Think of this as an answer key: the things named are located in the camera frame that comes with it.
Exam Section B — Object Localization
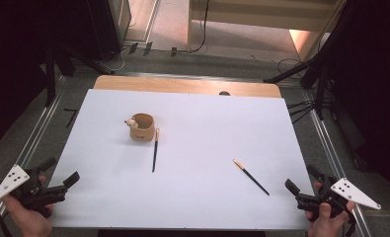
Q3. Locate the metal floor rail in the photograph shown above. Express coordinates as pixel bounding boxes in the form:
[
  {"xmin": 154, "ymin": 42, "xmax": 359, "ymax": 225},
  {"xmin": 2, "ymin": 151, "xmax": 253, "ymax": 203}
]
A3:
[
  {"xmin": 0, "ymin": 74, "xmax": 67, "ymax": 233},
  {"xmin": 301, "ymin": 88, "xmax": 373, "ymax": 237}
]

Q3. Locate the hanging black cable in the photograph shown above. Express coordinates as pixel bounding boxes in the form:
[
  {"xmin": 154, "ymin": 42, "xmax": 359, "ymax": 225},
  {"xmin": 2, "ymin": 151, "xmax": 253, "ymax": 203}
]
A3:
[{"xmin": 188, "ymin": 0, "xmax": 210, "ymax": 54}]

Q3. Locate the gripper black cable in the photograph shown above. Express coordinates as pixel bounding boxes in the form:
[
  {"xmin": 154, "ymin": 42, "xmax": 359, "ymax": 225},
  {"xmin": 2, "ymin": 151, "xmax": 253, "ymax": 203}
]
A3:
[
  {"xmin": 343, "ymin": 210, "xmax": 357, "ymax": 237},
  {"xmin": 0, "ymin": 201, "xmax": 13, "ymax": 237}
]

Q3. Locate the white floor cable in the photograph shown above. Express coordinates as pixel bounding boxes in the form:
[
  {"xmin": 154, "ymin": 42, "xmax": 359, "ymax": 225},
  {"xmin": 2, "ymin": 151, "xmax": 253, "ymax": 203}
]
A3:
[{"xmin": 98, "ymin": 45, "xmax": 132, "ymax": 73}]

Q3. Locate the person's right hand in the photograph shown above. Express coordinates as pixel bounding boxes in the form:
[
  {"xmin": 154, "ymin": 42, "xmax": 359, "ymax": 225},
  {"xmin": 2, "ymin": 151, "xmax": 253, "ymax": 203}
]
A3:
[{"xmin": 304, "ymin": 182, "xmax": 356, "ymax": 237}]

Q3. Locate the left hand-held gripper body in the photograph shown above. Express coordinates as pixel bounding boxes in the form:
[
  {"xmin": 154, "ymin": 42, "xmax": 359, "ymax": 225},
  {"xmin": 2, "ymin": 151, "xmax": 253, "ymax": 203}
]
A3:
[{"xmin": 0, "ymin": 163, "xmax": 68, "ymax": 218}]

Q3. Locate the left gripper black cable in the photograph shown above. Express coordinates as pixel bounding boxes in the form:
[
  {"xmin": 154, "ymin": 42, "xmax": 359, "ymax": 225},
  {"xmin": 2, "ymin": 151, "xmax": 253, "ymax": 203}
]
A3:
[{"xmin": 0, "ymin": 201, "xmax": 13, "ymax": 237}]

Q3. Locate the black curtain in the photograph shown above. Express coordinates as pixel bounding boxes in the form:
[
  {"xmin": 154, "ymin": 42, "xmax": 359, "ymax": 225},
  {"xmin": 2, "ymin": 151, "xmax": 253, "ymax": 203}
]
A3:
[
  {"xmin": 327, "ymin": 0, "xmax": 390, "ymax": 205},
  {"xmin": 0, "ymin": 0, "xmax": 112, "ymax": 154}
]

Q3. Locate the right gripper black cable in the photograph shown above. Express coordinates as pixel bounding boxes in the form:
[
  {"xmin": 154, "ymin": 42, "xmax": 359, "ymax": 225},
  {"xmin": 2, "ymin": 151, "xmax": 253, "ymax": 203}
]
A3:
[{"xmin": 343, "ymin": 210, "xmax": 357, "ymax": 237}]

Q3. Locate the black cable bundle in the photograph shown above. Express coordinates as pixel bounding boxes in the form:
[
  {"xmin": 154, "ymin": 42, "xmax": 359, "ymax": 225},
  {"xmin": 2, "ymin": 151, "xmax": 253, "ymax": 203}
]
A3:
[{"xmin": 285, "ymin": 100, "xmax": 317, "ymax": 125}]

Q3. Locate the grey cabinet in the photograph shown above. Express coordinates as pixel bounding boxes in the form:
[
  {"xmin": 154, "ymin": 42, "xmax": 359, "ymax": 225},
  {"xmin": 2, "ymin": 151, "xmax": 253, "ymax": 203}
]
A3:
[{"xmin": 108, "ymin": 0, "xmax": 132, "ymax": 43}]

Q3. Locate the light wooden shelf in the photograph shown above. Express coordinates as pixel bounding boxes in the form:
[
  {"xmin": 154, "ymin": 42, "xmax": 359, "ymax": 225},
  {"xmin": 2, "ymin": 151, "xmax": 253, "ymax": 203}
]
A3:
[{"xmin": 186, "ymin": 0, "xmax": 347, "ymax": 63}]

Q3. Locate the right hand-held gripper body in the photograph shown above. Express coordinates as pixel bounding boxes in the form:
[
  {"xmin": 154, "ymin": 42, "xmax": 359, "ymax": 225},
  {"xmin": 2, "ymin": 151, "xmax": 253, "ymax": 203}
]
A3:
[{"xmin": 295, "ymin": 176, "xmax": 382, "ymax": 219}]

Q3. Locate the person's left hand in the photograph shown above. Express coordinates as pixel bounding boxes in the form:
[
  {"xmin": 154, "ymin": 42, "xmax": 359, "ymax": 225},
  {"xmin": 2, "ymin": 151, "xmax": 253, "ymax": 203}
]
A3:
[{"xmin": 1, "ymin": 175, "xmax": 56, "ymax": 237}]

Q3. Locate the wooden animal pen cup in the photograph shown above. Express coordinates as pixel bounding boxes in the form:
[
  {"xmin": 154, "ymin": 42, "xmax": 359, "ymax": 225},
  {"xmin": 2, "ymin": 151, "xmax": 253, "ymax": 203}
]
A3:
[{"xmin": 123, "ymin": 113, "xmax": 156, "ymax": 142}]

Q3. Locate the black metal stand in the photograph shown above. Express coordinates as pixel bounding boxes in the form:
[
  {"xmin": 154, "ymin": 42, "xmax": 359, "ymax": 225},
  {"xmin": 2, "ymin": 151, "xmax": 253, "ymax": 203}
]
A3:
[{"xmin": 43, "ymin": 42, "xmax": 117, "ymax": 107}]

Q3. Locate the wooden table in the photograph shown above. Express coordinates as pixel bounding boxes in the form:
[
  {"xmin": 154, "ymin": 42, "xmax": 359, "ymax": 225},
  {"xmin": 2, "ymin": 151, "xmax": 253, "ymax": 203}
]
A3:
[{"xmin": 93, "ymin": 74, "xmax": 282, "ymax": 99}]

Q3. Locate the white table mat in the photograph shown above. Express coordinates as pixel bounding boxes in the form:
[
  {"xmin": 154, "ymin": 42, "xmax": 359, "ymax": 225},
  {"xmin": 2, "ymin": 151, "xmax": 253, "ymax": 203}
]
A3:
[{"xmin": 48, "ymin": 88, "xmax": 315, "ymax": 230}]

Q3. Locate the black tripod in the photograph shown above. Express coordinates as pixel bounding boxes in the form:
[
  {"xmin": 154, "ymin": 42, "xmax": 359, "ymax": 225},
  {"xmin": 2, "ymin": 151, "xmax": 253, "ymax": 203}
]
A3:
[{"xmin": 263, "ymin": 0, "xmax": 349, "ymax": 121}]

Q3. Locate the dark pencil with tan end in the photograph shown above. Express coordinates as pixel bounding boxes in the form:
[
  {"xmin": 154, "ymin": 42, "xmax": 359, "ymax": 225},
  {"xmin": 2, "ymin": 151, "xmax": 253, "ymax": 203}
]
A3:
[
  {"xmin": 151, "ymin": 127, "xmax": 161, "ymax": 174},
  {"xmin": 232, "ymin": 158, "xmax": 271, "ymax": 197}
]

